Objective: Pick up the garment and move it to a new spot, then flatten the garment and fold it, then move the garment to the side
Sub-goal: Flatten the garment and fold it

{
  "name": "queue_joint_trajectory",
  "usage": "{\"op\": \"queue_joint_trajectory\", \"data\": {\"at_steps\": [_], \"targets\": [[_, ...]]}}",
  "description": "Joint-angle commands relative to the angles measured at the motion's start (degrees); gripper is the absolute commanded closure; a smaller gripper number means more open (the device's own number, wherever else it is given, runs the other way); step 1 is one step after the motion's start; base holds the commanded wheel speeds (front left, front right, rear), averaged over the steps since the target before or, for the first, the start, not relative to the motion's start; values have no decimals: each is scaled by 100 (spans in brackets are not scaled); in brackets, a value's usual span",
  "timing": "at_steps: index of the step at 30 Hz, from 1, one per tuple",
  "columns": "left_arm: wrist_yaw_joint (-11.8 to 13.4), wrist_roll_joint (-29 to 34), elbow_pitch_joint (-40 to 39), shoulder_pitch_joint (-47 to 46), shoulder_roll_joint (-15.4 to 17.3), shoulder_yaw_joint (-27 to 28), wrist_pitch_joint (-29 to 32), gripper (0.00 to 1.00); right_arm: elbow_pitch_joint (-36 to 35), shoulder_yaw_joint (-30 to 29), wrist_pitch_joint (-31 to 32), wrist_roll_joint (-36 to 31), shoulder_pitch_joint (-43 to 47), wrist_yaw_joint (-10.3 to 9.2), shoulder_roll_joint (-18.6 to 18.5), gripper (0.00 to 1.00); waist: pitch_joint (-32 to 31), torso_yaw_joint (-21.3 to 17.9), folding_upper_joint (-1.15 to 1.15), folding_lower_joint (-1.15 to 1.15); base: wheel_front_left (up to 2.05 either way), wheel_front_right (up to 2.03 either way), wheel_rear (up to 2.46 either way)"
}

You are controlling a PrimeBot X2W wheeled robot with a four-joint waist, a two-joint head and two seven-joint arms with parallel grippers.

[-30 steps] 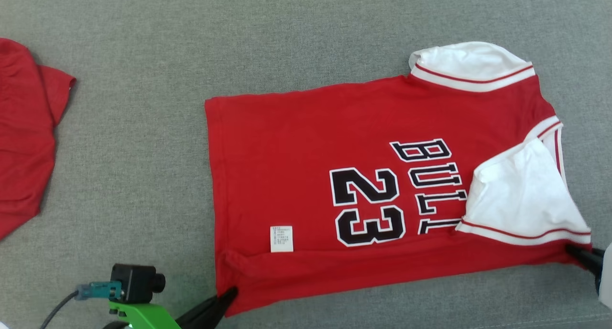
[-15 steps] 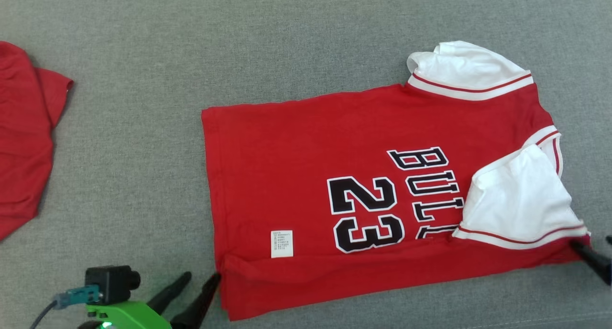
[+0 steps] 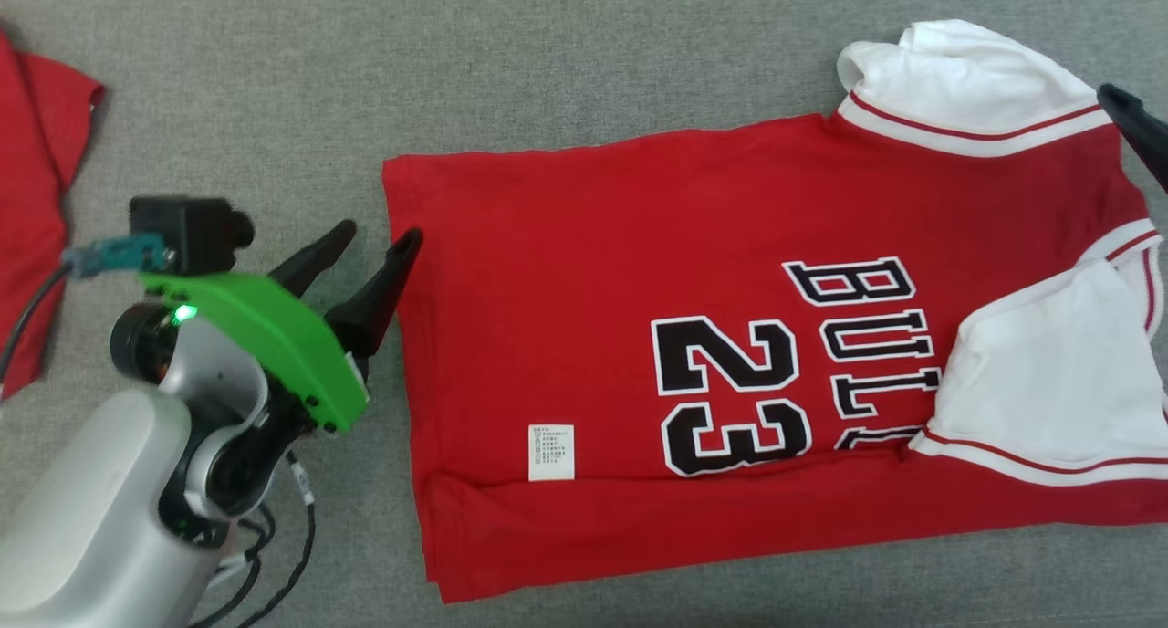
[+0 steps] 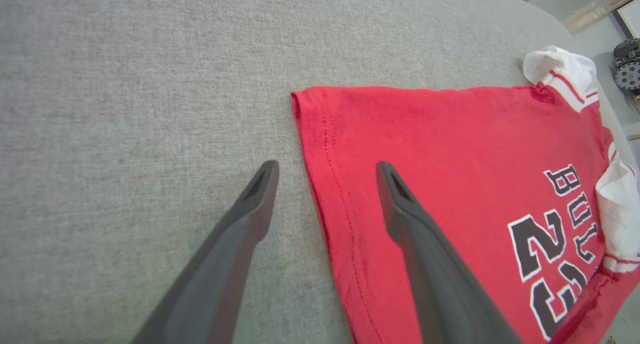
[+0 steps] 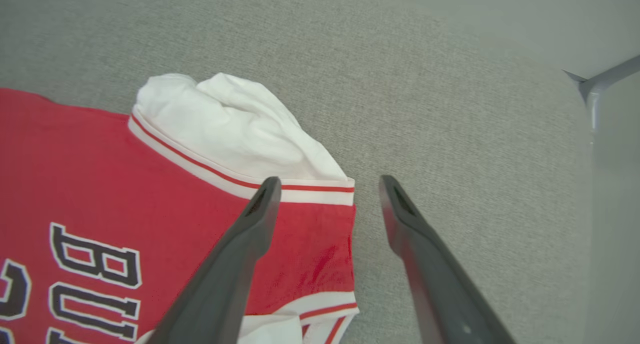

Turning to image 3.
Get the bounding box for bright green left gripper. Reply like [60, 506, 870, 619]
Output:
[140, 219, 424, 434]

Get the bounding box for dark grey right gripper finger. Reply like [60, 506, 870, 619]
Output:
[1097, 83, 1168, 194]

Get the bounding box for red white Bulls jersey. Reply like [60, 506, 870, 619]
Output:
[381, 18, 1168, 605]

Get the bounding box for red shorts with white trim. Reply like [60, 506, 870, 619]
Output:
[0, 28, 107, 403]

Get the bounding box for grey fabric sofa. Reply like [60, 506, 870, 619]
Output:
[0, 0, 1168, 628]

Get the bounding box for teal left camera cable connector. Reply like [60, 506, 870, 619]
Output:
[61, 233, 171, 278]

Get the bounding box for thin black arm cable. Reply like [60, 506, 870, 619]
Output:
[187, 508, 277, 628]
[235, 453, 318, 628]

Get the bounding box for black left camera cable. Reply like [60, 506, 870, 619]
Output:
[0, 261, 76, 384]

